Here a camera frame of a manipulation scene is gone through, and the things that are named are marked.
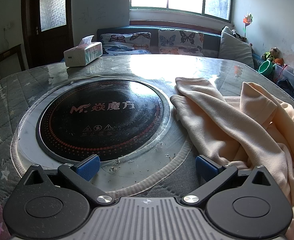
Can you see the clear plastic storage box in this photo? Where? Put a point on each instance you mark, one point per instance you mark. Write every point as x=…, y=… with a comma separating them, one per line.
x=289, y=73

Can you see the dark blue clothes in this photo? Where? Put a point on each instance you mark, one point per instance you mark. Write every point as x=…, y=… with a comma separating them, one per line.
x=289, y=90

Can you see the white tissue box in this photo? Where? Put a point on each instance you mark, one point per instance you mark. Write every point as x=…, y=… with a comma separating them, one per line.
x=82, y=55

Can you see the black round induction cooktop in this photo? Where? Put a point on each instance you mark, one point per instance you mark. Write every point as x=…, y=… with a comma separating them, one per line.
x=99, y=120

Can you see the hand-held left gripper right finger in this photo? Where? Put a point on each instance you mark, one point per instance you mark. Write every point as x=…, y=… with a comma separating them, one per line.
x=205, y=168

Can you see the plush toys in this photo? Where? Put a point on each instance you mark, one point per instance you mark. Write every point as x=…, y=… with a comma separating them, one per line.
x=270, y=55

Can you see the grey pillow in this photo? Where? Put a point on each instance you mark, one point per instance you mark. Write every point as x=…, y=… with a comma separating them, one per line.
x=234, y=47

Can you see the butterfly print cushion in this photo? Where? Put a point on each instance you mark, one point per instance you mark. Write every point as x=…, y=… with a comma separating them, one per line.
x=122, y=41
x=179, y=40

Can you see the dark wooden door frosted glass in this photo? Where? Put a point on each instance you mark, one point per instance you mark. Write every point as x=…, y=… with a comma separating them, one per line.
x=53, y=2

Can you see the cream fleece garment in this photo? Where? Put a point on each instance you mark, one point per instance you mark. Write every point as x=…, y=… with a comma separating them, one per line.
x=224, y=120

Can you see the green plastic basin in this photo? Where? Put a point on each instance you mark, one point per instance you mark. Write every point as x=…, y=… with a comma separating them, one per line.
x=265, y=67

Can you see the dark wooden low cabinet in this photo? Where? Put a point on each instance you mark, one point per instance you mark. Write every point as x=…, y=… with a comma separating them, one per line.
x=12, y=52

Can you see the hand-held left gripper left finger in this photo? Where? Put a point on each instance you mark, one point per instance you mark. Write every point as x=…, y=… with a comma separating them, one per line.
x=88, y=168

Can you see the colourful pinwheel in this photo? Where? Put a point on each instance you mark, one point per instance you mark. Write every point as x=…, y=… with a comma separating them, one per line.
x=247, y=20

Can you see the teal sofa bench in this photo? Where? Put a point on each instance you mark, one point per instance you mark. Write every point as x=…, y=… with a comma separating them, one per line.
x=210, y=42

